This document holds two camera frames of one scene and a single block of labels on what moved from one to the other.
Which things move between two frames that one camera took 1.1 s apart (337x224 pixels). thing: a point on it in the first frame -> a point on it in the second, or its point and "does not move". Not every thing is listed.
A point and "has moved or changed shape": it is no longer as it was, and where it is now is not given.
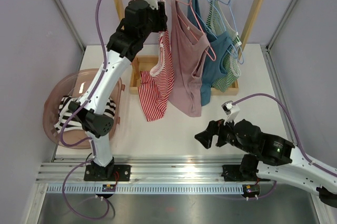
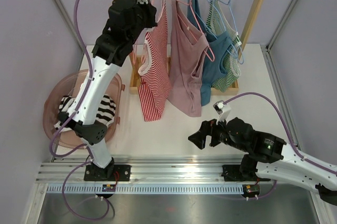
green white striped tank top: [218, 22] does not move
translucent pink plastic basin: [79, 84] does not move
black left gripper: [160, 17] -> [150, 10]
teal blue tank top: [212, 69] does not move
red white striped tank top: [155, 86] has moved or changed shape
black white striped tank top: [67, 120] does not move
